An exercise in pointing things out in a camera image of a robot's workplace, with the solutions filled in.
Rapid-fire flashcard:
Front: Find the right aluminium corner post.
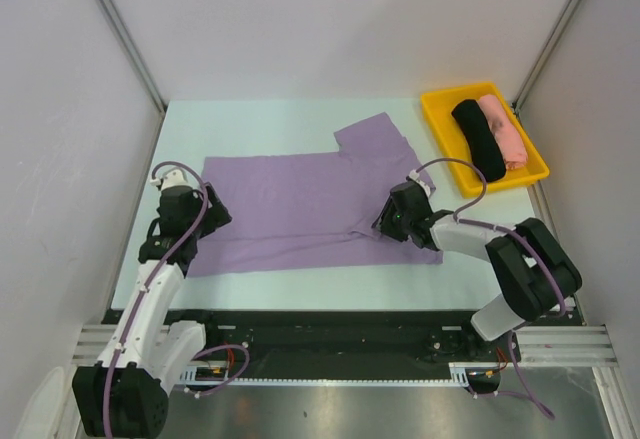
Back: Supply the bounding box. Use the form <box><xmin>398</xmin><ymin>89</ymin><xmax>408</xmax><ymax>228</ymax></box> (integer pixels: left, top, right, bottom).
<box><xmin>511</xmin><ymin>0</ymin><xmax>584</xmax><ymax>116</ymax></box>

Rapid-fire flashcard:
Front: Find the aluminium frame rail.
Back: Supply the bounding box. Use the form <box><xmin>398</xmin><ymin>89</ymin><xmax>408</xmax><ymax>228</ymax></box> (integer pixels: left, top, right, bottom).
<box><xmin>71</xmin><ymin>324</ymin><xmax>618</xmax><ymax>367</ymax></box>

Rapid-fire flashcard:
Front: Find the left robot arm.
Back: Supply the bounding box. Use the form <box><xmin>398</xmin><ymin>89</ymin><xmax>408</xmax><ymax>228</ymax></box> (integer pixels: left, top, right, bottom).
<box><xmin>72</xmin><ymin>179</ymin><xmax>231</xmax><ymax>438</ymax></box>

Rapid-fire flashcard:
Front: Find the rolled black t shirt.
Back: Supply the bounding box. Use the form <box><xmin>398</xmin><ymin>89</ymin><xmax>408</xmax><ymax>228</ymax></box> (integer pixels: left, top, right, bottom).
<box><xmin>451</xmin><ymin>99</ymin><xmax>506</xmax><ymax>183</ymax></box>

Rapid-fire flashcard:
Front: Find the white slotted cable duct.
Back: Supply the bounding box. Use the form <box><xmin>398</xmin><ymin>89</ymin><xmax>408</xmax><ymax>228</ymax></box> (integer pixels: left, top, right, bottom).
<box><xmin>179</xmin><ymin>362</ymin><xmax>474</xmax><ymax>388</ymax></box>

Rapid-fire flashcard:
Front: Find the yellow plastic tray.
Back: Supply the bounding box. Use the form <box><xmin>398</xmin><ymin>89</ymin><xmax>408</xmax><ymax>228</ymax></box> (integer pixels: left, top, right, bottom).
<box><xmin>420</xmin><ymin>82</ymin><xmax>550</xmax><ymax>193</ymax></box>

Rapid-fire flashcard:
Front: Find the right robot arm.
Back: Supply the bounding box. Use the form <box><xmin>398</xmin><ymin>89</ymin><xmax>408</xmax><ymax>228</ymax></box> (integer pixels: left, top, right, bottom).
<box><xmin>372</xmin><ymin>179</ymin><xmax>583</xmax><ymax>360</ymax></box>

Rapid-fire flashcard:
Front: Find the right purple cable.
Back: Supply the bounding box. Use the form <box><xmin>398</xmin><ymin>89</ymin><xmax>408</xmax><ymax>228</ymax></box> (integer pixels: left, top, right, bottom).
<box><xmin>412</xmin><ymin>158</ymin><xmax>569</xmax><ymax>318</ymax></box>

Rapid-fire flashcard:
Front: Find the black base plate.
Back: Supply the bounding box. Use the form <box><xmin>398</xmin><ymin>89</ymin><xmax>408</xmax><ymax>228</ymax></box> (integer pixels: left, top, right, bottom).
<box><xmin>163</xmin><ymin>309</ymin><xmax>519</xmax><ymax>381</ymax></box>

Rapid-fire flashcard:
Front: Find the purple t shirt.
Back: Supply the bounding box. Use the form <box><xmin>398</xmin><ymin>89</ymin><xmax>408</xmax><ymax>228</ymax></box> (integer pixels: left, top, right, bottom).
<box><xmin>189</xmin><ymin>113</ymin><xmax>443</xmax><ymax>277</ymax></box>

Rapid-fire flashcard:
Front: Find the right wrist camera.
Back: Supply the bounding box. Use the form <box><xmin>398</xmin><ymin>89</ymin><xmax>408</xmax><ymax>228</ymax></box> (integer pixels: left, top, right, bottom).
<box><xmin>407</xmin><ymin>170</ymin><xmax>433</xmax><ymax>198</ymax></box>

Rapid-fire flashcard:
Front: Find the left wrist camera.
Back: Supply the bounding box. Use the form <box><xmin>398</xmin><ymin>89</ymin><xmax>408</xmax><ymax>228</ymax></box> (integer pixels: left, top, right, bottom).
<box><xmin>150</xmin><ymin>167</ymin><xmax>191</xmax><ymax>191</ymax></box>

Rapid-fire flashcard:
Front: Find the rolled pink t shirt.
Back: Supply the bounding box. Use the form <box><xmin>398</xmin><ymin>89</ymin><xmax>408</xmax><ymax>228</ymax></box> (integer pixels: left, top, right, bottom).
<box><xmin>477</xmin><ymin>94</ymin><xmax>528</xmax><ymax>170</ymax></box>

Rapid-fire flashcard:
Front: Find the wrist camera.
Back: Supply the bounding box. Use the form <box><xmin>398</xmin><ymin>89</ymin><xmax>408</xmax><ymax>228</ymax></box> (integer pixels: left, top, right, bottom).
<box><xmin>150</xmin><ymin>167</ymin><xmax>191</xmax><ymax>191</ymax></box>
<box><xmin>407</xmin><ymin>170</ymin><xmax>433</xmax><ymax>198</ymax></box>

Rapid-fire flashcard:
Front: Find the left aluminium corner post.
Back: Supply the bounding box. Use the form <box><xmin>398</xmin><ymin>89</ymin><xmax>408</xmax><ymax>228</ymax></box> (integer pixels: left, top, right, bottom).
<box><xmin>95</xmin><ymin>0</ymin><xmax>168</xmax><ymax>116</ymax></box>

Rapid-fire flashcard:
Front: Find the aluminium corner post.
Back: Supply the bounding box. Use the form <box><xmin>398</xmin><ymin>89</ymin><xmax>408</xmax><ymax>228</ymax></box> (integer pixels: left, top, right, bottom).
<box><xmin>95</xmin><ymin>0</ymin><xmax>168</xmax><ymax>116</ymax></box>
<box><xmin>511</xmin><ymin>0</ymin><xmax>584</xmax><ymax>116</ymax></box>

